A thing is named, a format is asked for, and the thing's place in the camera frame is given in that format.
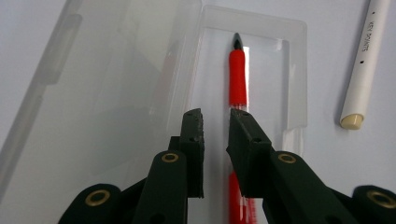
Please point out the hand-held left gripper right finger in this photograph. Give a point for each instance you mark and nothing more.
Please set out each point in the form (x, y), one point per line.
(267, 168)

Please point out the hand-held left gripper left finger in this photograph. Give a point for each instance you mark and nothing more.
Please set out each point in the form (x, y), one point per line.
(174, 174)

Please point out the red pen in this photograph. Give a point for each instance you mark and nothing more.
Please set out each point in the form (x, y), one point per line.
(238, 77)

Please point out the clear plastic pencil case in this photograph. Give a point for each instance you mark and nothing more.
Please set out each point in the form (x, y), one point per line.
(102, 93)

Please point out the white pen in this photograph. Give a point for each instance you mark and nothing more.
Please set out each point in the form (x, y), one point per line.
(365, 68)

